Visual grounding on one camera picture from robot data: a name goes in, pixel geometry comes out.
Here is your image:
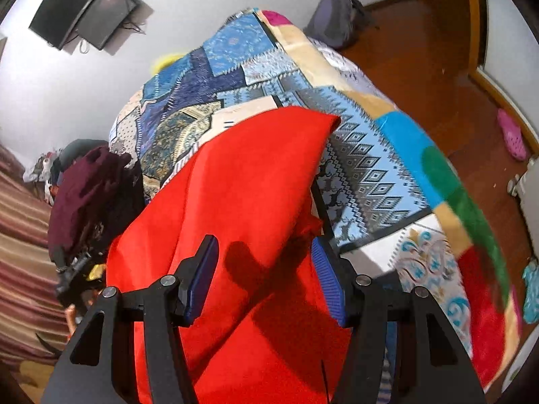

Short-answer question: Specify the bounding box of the brown wooden door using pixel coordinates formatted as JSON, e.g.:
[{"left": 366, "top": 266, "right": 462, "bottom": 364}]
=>
[{"left": 410, "top": 0, "right": 539, "bottom": 153}]

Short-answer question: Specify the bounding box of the wall mounted black monitor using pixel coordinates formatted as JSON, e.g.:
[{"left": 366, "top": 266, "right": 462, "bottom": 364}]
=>
[{"left": 29, "top": 0, "right": 141, "bottom": 50}]

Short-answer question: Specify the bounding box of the yellow round object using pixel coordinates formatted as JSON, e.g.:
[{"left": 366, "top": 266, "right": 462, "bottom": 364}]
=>
[{"left": 151, "top": 53, "right": 185, "bottom": 75}]

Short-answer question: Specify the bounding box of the maroon folded garment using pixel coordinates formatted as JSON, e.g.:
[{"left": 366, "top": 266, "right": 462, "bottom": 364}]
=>
[{"left": 47, "top": 146, "right": 145, "bottom": 268}]

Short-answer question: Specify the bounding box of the dark green cushion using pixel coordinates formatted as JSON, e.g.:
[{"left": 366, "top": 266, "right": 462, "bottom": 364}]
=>
[{"left": 55, "top": 139, "right": 108, "bottom": 171}]

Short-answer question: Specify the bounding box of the pink slipper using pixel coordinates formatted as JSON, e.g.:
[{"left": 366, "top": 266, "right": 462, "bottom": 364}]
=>
[{"left": 497, "top": 108, "right": 527, "bottom": 162}]

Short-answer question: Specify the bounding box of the yellow orange blanket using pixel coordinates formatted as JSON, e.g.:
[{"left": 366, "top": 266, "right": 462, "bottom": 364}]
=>
[{"left": 86, "top": 264, "right": 107, "bottom": 281}]

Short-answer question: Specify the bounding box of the teal cloth on floor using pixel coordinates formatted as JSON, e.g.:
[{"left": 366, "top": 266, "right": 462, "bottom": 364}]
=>
[{"left": 522, "top": 258, "right": 539, "bottom": 325}]

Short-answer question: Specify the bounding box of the colourful fleece blanket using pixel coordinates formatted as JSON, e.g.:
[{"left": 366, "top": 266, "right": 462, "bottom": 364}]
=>
[{"left": 258, "top": 11, "right": 522, "bottom": 388}]

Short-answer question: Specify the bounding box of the pile of mixed clutter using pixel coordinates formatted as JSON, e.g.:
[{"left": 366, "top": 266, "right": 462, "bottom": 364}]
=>
[{"left": 23, "top": 150, "right": 59, "bottom": 205}]

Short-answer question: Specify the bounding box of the red jacket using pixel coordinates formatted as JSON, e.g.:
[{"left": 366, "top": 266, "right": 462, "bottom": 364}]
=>
[{"left": 107, "top": 107, "right": 350, "bottom": 403}]

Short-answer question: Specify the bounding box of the grey purple backpack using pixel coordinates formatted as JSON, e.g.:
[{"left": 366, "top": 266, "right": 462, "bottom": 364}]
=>
[{"left": 303, "top": 0, "right": 376, "bottom": 49}]

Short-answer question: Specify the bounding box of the blue patchwork bedsheet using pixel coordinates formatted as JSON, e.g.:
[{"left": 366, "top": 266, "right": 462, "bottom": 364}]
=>
[{"left": 108, "top": 7, "right": 475, "bottom": 359}]

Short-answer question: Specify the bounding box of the striped maroon curtain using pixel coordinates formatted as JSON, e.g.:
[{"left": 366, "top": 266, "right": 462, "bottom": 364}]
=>
[{"left": 0, "top": 148, "right": 68, "bottom": 371}]

